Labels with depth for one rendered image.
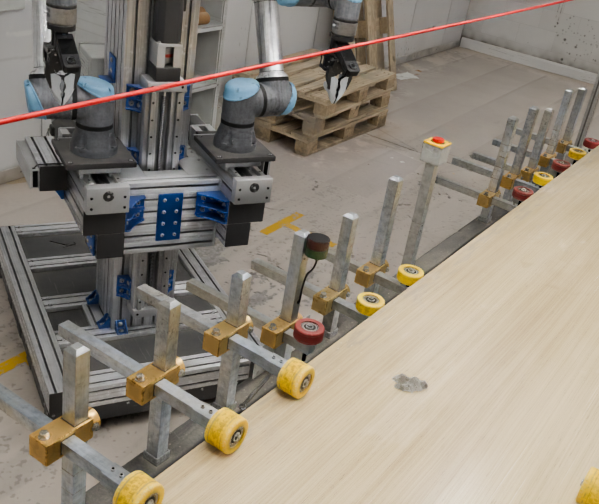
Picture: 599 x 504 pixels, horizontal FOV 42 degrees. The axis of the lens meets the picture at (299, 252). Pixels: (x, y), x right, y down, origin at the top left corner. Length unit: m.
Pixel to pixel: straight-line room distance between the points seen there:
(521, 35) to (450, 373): 8.31
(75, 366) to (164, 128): 1.42
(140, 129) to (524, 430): 1.60
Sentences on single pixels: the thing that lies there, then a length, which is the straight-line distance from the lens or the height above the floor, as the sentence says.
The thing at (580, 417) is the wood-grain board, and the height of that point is 0.90.
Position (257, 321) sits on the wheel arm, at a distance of 2.17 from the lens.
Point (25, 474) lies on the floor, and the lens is 2.92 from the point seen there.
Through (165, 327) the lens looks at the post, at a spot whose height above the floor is 1.08.
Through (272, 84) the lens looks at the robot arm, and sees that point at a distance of 2.78.
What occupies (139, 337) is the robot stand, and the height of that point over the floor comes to 0.21.
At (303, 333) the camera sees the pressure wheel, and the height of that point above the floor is 0.91.
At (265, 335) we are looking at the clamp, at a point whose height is 0.85.
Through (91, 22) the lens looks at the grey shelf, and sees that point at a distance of 4.79.
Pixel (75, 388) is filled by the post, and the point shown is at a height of 1.06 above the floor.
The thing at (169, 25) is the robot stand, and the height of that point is 1.44.
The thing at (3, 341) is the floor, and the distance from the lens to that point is 3.53.
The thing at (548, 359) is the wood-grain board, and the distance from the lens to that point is 2.24.
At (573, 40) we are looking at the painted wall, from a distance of 9.98.
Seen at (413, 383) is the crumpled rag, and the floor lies 0.91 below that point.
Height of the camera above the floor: 2.03
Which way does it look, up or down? 28 degrees down
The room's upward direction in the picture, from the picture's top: 10 degrees clockwise
